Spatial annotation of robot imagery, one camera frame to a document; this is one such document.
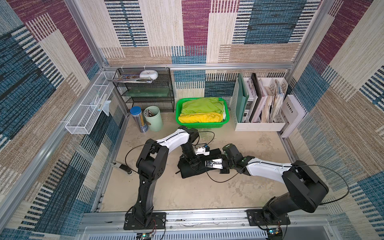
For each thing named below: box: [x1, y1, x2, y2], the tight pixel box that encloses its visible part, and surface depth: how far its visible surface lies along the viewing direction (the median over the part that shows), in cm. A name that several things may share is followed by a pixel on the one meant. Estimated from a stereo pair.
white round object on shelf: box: [139, 69, 159, 81], surface depth 91 cm
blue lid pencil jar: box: [130, 106, 149, 133], surface depth 99 cm
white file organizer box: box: [229, 73, 288, 132], surface depth 103 cm
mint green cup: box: [143, 105, 164, 132], surface depth 103 cm
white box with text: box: [281, 94, 307, 138], surface depth 98 cm
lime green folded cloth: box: [181, 97, 224, 115], surface depth 108 cm
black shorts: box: [177, 148, 222, 179], surface depth 82 cm
